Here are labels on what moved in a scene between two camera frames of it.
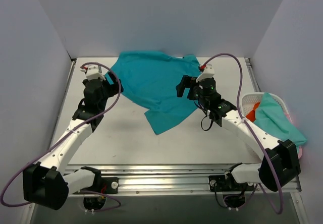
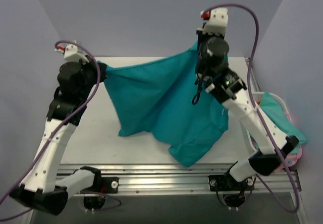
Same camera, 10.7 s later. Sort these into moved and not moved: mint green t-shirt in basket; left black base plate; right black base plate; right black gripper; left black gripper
Moved: left black gripper; right black gripper
Not moved: mint green t-shirt in basket; left black base plate; right black base plate
